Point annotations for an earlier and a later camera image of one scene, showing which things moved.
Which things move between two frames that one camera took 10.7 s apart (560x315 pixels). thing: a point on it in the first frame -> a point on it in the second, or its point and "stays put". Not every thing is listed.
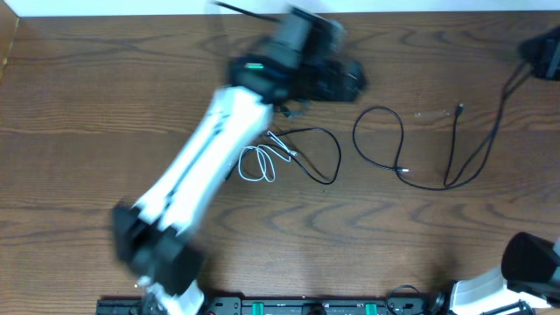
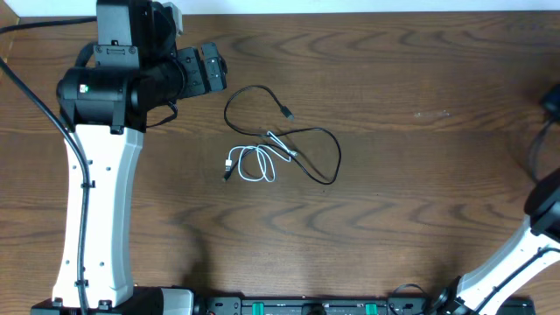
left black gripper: [346, 83] -> [189, 72]
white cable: [288, 154] stays put
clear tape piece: [431, 114] stays put
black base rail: [297, 305] stays put
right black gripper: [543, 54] -> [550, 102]
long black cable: [452, 143] -> [536, 146]
